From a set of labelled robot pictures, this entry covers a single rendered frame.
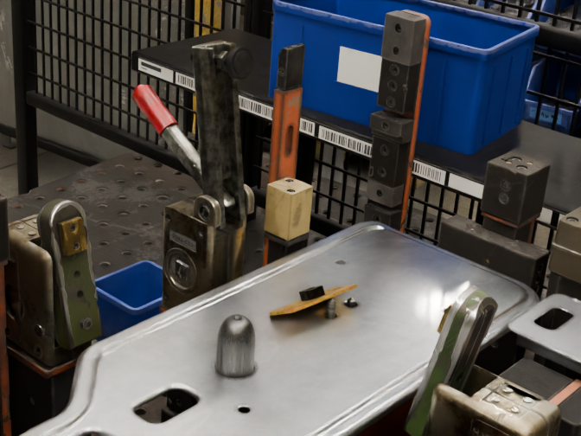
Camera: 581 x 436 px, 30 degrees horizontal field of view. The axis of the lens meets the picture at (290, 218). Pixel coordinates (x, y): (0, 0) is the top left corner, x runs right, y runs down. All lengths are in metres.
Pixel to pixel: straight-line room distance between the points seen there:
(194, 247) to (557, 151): 0.52
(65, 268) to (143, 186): 1.04
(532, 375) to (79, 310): 0.40
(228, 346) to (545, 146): 0.62
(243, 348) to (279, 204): 0.24
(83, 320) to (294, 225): 0.25
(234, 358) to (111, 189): 1.10
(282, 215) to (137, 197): 0.86
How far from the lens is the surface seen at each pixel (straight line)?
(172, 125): 1.07
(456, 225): 1.20
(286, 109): 1.09
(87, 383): 0.88
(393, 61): 1.24
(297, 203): 1.08
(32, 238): 0.96
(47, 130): 3.61
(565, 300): 1.08
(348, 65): 1.36
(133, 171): 2.03
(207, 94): 1.00
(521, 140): 1.39
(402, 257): 1.11
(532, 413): 0.83
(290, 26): 1.40
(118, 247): 1.75
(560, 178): 1.29
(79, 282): 0.95
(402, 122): 1.25
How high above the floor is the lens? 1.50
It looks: 25 degrees down
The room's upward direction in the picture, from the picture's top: 5 degrees clockwise
